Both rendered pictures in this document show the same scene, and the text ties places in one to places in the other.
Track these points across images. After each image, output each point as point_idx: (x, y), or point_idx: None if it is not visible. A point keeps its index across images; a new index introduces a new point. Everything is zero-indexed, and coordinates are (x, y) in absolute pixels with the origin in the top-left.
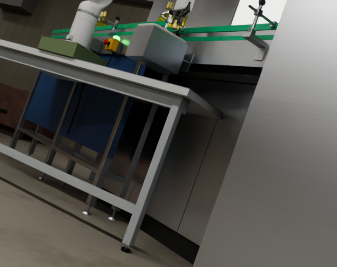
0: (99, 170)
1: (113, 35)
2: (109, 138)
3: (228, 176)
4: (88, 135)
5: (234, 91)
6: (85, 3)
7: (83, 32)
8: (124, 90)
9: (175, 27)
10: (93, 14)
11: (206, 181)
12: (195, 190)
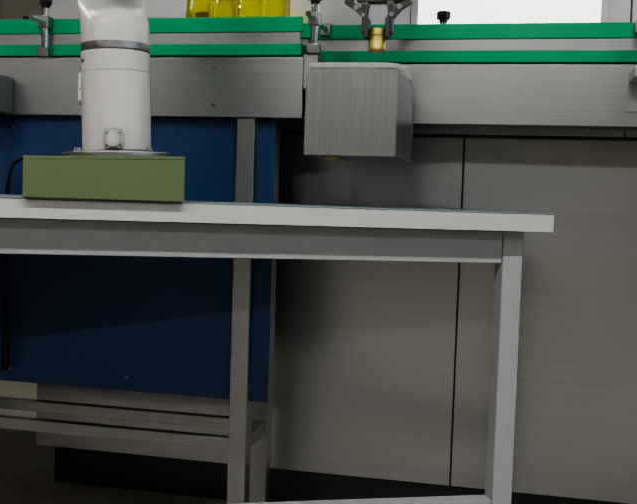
0: (238, 440)
1: (52, 56)
2: (233, 354)
3: None
4: (110, 357)
5: (487, 157)
6: (122, 20)
7: (143, 111)
8: (361, 252)
9: (384, 47)
10: (148, 46)
11: (489, 365)
12: (465, 390)
